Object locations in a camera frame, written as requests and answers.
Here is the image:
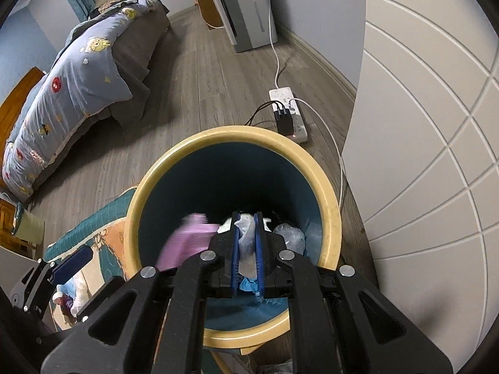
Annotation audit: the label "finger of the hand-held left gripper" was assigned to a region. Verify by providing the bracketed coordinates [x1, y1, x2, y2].
[21, 247, 94, 314]

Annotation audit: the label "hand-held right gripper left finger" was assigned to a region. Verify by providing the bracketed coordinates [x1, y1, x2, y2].
[41, 211, 240, 374]

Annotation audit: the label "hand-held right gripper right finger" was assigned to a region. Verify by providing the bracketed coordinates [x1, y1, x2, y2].
[253, 211, 455, 374]

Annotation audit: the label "blue glove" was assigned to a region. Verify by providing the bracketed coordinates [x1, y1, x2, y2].
[239, 276, 262, 297]

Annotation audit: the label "clear plastic bag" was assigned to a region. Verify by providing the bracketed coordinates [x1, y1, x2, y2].
[273, 223, 307, 258]

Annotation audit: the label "pink plastic wrapper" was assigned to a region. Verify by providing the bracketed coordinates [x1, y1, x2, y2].
[156, 212, 221, 271]

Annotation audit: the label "teal bin with yellow rim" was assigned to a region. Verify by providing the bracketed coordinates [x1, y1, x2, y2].
[125, 126, 343, 347]

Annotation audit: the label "teal and orange quilted mat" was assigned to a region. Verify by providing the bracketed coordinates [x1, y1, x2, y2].
[43, 187, 137, 333]

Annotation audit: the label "light green container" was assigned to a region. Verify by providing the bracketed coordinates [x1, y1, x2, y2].
[13, 203, 44, 248]

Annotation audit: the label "grey cabinet panel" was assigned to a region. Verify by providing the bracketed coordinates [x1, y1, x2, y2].
[0, 245, 40, 293]

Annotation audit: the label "wooden bedside table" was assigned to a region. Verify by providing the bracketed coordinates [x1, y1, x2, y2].
[0, 197, 32, 258]

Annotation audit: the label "black charger plugs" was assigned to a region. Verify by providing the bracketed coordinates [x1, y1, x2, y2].
[273, 101, 295, 135]

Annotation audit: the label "white power strip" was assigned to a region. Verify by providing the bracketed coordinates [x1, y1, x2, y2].
[269, 87, 309, 143]

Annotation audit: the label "bed with cartoon duvet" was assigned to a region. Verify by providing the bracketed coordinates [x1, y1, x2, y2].
[2, 0, 172, 203]

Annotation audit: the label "grey bed sheet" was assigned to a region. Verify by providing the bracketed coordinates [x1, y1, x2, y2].
[105, 0, 172, 125]

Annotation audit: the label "white panelled wardrobe door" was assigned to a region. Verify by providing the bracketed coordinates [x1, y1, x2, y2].
[342, 0, 499, 320]

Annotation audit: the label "white air purifier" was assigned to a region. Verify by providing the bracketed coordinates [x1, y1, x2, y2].
[210, 0, 279, 53]

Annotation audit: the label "white charging cable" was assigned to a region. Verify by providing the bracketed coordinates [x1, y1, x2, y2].
[290, 99, 346, 211]

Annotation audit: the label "black cables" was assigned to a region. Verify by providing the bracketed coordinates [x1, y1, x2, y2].
[244, 100, 277, 127]

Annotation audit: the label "wooden bed frame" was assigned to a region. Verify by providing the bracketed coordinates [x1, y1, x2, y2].
[0, 66, 46, 152]

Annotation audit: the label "white power cable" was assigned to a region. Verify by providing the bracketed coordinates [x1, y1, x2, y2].
[267, 0, 282, 90]

